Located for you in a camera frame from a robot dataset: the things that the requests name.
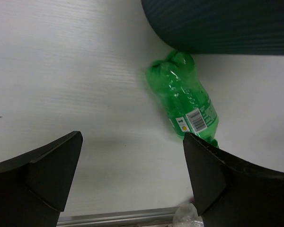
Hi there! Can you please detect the green plastic soda bottle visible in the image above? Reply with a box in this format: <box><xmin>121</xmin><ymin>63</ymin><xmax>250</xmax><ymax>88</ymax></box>
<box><xmin>145</xmin><ymin>50</ymin><xmax>219</xmax><ymax>147</ymax></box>

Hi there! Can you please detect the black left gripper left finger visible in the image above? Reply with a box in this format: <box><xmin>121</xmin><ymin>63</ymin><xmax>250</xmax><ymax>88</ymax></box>
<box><xmin>0</xmin><ymin>131</ymin><xmax>82</xmax><ymax>227</ymax></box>

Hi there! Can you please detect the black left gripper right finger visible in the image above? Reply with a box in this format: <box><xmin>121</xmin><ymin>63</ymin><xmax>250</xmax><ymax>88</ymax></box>
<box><xmin>183</xmin><ymin>133</ymin><xmax>284</xmax><ymax>227</ymax></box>

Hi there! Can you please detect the dark teal plastic bin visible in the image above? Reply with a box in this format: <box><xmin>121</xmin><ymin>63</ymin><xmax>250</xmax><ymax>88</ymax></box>
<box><xmin>142</xmin><ymin>0</ymin><xmax>284</xmax><ymax>55</ymax></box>

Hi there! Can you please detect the clear bottle black label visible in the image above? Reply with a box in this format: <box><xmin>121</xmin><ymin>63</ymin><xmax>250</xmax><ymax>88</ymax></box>
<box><xmin>172</xmin><ymin>203</ymin><xmax>204</xmax><ymax>227</ymax></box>

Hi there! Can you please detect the aluminium table edge rail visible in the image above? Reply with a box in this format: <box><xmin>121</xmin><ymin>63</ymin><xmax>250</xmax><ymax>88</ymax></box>
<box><xmin>57</xmin><ymin>207</ymin><xmax>178</xmax><ymax>227</ymax></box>

